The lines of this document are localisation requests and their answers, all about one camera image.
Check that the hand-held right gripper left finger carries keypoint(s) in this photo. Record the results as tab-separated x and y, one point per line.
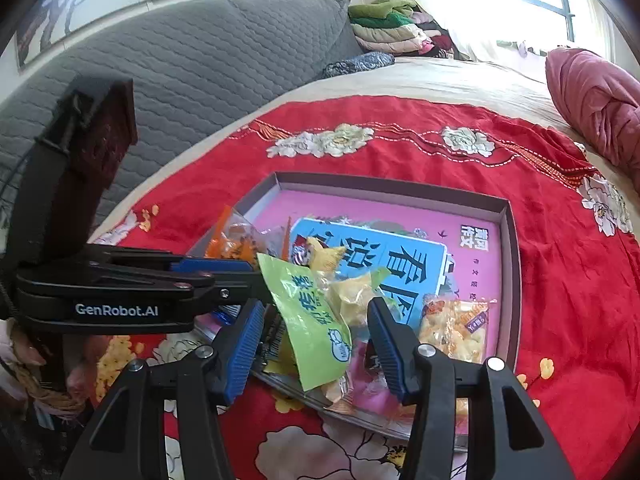
245	350

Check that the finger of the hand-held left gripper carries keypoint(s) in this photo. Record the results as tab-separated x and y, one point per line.
235	290
215	265

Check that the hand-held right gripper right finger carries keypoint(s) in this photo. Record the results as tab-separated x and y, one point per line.
390	355

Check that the orange label pastry packet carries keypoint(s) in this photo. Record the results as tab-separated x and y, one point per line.
235	240

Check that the green snack packet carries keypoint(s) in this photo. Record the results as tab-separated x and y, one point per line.
300	320

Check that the large clear yellow pastry packet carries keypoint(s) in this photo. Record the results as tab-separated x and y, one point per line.
450	330

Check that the grey cardboard box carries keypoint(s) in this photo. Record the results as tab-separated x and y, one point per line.
509	280

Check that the person's left hand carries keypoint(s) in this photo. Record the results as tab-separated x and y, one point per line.
25	347

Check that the pink book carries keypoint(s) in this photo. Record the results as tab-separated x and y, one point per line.
380	210

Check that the grey quilted cover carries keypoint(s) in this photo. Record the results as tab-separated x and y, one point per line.
200	75

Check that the red floral blanket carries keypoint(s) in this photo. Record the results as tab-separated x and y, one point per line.
565	260

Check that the dark blue patterned cloth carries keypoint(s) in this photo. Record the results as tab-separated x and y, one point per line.
360	64

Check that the beige bed sheet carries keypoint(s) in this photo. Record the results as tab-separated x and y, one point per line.
425	80

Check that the stack of folded clothes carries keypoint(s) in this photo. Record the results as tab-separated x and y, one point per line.
390	30

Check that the pink pillow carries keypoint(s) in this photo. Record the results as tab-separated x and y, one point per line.
595	90

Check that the white curtain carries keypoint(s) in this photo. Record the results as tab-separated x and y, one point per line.
450	25

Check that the flower painting wall panel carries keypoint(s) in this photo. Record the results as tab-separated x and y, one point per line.
85	5

